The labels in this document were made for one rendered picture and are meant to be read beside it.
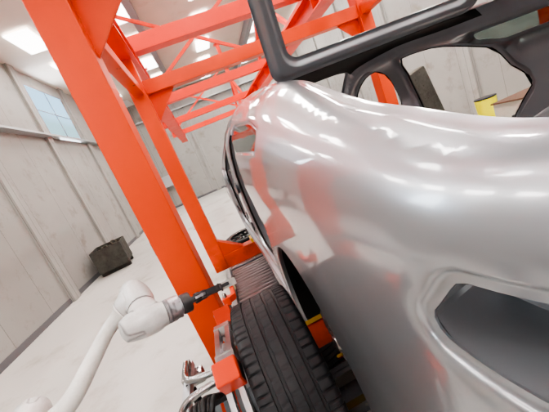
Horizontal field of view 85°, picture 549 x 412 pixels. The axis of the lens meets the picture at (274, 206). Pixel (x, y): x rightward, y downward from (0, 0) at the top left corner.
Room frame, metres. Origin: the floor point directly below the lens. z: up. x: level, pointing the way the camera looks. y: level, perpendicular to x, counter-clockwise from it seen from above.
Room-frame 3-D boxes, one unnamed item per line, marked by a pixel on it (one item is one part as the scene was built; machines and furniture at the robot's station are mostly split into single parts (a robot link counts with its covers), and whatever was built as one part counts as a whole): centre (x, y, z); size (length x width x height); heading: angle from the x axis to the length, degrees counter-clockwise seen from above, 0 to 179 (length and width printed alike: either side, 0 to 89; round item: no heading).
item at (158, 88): (3.62, -0.49, 2.54); 2.58 x 0.12 x 0.42; 99
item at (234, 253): (3.45, 0.53, 0.69); 0.52 x 0.17 x 0.35; 99
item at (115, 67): (2.44, 0.71, 2.67); 1.77 x 0.10 x 0.12; 9
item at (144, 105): (3.39, 0.88, 1.75); 0.19 x 0.19 x 2.45; 9
